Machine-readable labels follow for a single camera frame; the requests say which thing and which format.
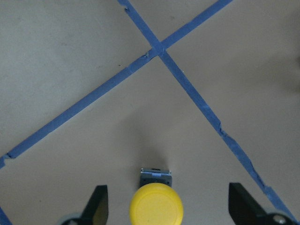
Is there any yellow push button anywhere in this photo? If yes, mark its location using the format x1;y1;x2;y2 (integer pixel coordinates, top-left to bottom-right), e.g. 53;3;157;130
129;168;184;225

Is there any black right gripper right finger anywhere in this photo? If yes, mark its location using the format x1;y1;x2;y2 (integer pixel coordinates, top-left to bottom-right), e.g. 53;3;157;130
228;183;277;225

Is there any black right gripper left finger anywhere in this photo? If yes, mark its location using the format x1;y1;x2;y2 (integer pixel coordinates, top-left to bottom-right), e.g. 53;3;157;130
78;185;109;225

